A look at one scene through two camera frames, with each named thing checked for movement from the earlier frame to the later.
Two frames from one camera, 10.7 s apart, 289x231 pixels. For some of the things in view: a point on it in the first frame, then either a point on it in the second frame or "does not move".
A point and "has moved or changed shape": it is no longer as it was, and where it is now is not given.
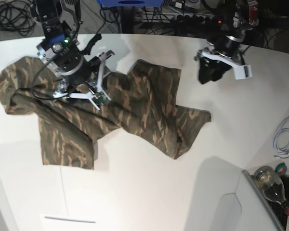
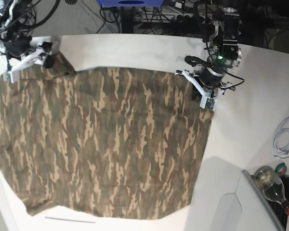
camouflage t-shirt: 144,100 has moved or changed shape
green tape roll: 281,169 does not move
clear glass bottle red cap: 272,187 does not move
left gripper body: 75,70 → 19,46
